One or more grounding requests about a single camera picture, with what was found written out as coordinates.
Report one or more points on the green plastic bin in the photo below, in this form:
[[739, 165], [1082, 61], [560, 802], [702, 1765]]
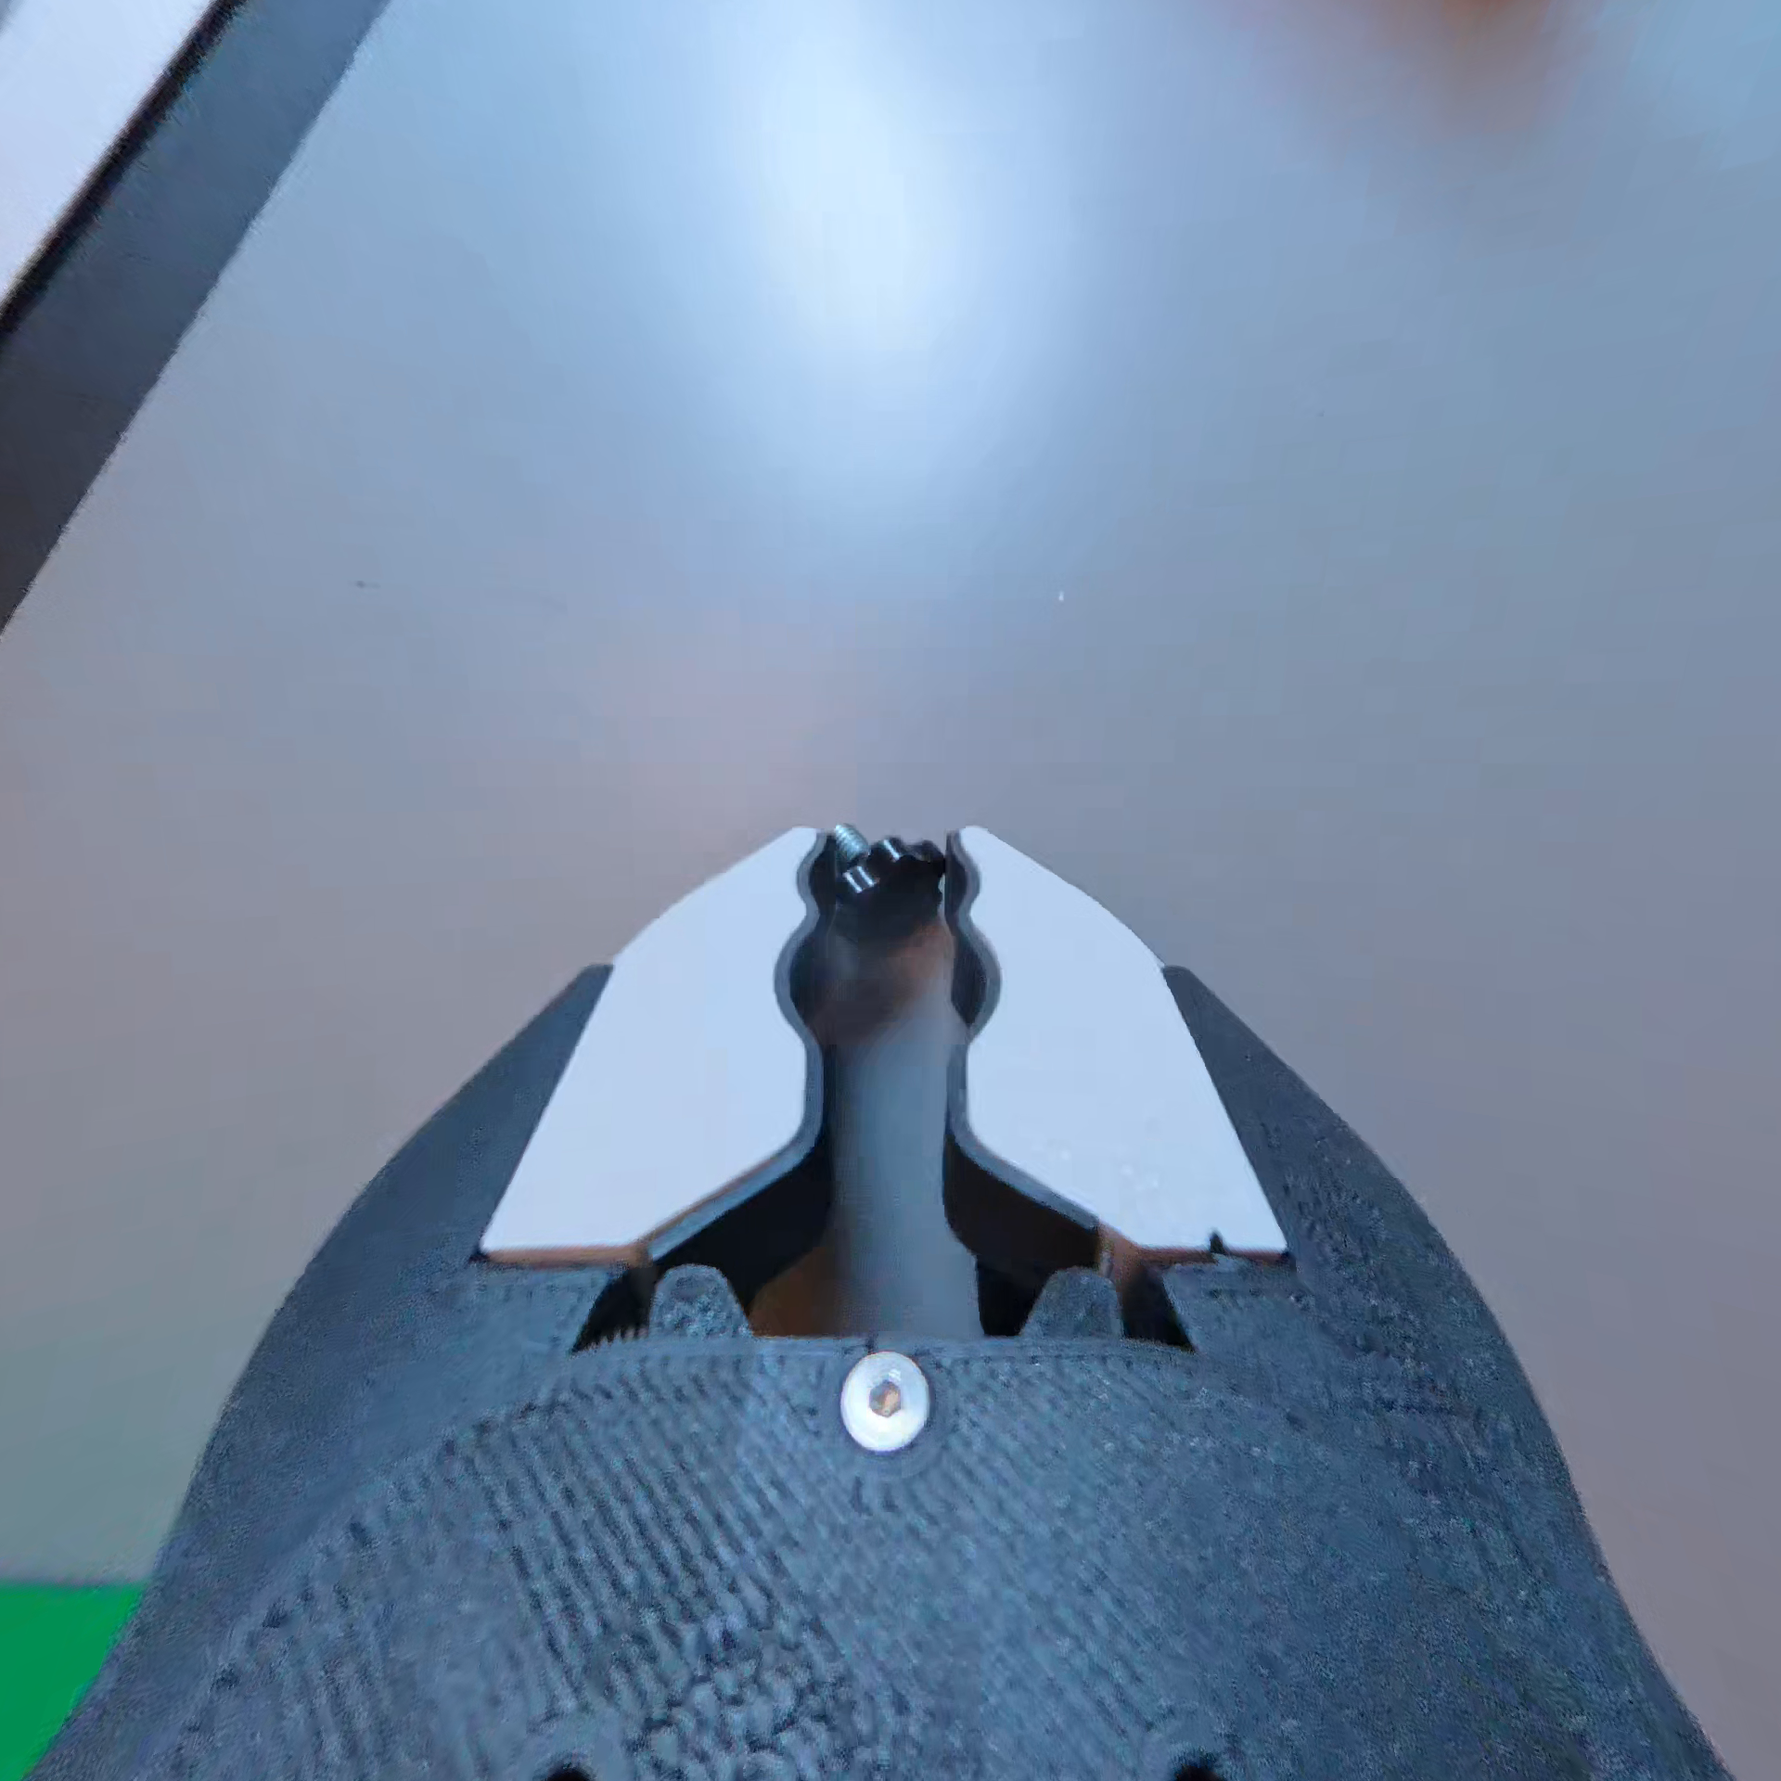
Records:
[[63, 1669]]

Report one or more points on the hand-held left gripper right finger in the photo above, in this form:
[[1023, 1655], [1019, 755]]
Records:
[[1099, 1100]]

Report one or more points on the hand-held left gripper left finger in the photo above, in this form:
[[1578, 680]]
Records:
[[668, 1100]]

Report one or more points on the small black knob screw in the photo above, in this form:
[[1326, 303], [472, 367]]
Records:
[[884, 871]]

